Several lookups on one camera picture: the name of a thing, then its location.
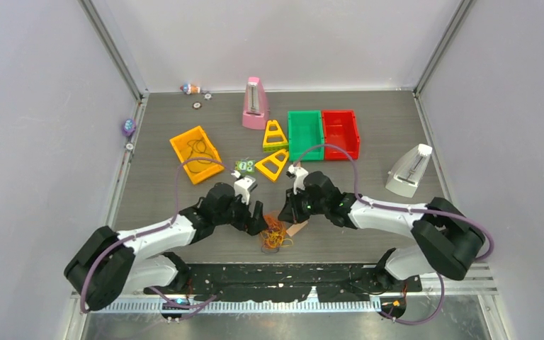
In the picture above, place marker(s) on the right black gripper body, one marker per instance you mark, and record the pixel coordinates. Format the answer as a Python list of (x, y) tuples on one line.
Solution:
[(307, 205)]

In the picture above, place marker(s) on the yellow triangle block lower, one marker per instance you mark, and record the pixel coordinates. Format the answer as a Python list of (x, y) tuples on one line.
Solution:
[(271, 167)]

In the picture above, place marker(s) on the orange plastic bin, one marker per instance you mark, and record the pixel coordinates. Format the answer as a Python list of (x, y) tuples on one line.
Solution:
[(200, 158)]

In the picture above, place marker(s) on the flat wooden block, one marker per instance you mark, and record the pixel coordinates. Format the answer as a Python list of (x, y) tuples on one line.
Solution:
[(295, 228)]

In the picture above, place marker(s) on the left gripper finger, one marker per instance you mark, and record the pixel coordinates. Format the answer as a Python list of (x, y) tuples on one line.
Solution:
[(256, 217), (256, 229)]

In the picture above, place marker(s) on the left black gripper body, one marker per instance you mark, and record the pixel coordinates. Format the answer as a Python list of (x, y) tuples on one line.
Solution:
[(236, 214)]

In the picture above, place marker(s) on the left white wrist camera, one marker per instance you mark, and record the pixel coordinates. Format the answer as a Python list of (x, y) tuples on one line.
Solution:
[(243, 186)]

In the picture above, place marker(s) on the yellow triangle block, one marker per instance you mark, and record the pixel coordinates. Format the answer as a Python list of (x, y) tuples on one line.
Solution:
[(271, 167), (274, 138)]

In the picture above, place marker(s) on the purple toy ball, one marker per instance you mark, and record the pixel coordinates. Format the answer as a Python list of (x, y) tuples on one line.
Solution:
[(129, 127)]

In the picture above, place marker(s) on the red plastic bin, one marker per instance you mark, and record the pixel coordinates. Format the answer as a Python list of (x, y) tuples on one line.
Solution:
[(340, 129)]

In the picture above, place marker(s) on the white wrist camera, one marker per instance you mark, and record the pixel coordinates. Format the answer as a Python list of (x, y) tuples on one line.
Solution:
[(243, 186), (298, 174)]

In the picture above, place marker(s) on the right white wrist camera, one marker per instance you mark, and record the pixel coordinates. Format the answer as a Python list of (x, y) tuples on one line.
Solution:
[(298, 174)]

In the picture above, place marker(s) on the green plastic bin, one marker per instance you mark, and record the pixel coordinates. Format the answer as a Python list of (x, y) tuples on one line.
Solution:
[(305, 130)]

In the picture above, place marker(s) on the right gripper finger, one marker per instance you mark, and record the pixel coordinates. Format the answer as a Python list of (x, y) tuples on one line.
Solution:
[(290, 212), (291, 198)]

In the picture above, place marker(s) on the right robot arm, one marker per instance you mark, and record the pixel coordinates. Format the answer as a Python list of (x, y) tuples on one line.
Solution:
[(447, 242)]

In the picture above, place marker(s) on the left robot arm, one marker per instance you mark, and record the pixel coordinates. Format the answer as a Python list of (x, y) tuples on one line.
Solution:
[(110, 263)]

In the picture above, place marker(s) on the white metronome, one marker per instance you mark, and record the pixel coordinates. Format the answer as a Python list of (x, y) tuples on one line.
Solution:
[(405, 175)]

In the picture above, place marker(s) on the green owl toy block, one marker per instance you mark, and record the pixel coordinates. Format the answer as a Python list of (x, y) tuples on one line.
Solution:
[(245, 166)]

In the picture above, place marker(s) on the pink metronome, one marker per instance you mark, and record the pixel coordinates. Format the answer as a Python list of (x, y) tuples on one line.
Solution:
[(256, 109)]

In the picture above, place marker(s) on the small toy figurine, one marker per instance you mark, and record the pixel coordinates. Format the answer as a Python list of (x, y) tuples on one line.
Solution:
[(190, 89)]

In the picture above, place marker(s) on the yellow triangle block upper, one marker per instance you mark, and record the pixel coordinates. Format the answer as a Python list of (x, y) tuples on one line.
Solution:
[(274, 138)]

